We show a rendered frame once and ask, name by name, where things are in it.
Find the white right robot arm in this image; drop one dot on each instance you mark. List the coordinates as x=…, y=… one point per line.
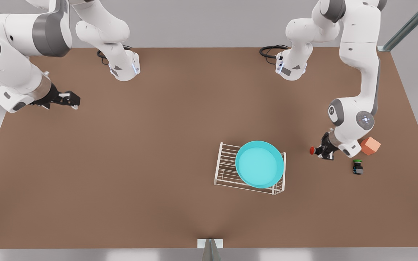
x=16, y=54

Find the cyan plate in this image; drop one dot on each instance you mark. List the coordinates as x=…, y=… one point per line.
x=259, y=165

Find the green button switch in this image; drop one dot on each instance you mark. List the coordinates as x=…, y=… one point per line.
x=357, y=168

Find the orange cube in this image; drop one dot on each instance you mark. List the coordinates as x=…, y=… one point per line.
x=370, y=145

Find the red button switch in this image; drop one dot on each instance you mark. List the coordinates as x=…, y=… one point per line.
x=312, y=150

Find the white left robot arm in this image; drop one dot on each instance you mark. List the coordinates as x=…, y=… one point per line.
x=359, y=54

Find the silver frame post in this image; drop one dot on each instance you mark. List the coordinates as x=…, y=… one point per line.
x=210, y=250
x=408, y=25

